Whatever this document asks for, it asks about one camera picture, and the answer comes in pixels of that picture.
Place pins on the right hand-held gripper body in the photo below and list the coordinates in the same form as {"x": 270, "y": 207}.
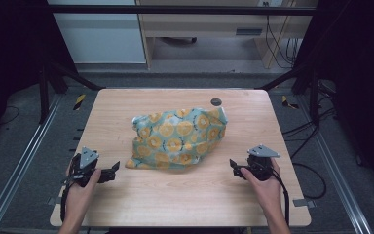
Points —
{"x": 259, "y": 164}

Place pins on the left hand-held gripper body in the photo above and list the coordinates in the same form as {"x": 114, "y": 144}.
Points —
{"x": 85, "y": 158}

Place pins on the teal cloth with orange print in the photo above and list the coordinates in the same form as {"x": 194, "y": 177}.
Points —
{"x": 178, "y": 138}

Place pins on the person's right hand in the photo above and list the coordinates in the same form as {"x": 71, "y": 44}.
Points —
{"x": 268, "y": 193}

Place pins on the person's left hand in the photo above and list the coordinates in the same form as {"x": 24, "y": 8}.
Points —
{"x": 78, "y": 193}

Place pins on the black round table grommet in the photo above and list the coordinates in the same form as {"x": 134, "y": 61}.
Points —
{"x": 216, "y": 102}

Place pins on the black metal stand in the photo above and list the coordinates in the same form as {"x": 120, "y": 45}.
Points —
{"x": 305, "y": 78}
{"x": 55, "y": 78}

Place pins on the black curtain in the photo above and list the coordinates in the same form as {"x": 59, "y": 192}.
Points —
{"x": 13, "y": 58}
{"x": 357, "y": 81}

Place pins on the white cabinet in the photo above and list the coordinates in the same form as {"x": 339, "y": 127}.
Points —
{"x": 100, "y": 35}

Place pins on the grey metal table bracket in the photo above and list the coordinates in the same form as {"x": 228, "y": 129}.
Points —
{"x": 52, "y": 200}
{"x": 303, "y": 203}

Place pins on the aluminium floor rail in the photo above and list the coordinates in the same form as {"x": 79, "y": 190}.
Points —
{"x": 337, "y": 175}
{"x": 19, "y": 162}

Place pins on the black horizontal frame bar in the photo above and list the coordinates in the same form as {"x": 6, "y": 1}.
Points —
{"x": 181, "y": 9}

